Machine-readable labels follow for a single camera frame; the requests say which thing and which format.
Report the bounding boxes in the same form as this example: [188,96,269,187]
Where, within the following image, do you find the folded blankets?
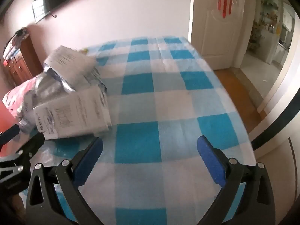
[2,28,31,60]

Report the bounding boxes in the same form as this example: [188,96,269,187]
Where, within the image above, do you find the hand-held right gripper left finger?
[25,136,110,225]

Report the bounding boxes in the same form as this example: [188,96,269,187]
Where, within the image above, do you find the white printed packet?
[43,46,97,92]

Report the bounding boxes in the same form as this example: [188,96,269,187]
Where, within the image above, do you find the kitchen shelf with jars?
[248,0,282,52]

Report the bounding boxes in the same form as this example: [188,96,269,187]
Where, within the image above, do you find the blue white checked tablecloth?
[20,36,256,225]

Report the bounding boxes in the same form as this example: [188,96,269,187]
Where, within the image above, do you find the white kitchen cabinet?
[265,23,293,64]

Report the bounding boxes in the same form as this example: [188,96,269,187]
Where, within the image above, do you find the brown wooden cabinet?
[2,34,44,87]

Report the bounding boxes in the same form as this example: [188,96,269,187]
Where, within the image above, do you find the pink printed bedsheet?
[0,78,45,157]

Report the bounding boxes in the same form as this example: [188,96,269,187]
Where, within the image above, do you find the silver foil wrapper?
[22,71,77,128]

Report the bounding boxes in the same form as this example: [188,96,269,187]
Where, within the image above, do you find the white door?
[189,0,256,71]

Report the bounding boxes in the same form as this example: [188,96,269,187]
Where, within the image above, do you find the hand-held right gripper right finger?
[187,135,276,225]

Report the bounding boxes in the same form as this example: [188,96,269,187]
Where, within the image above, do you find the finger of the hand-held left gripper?
[0,133,45,196]
[0,124,21,149]

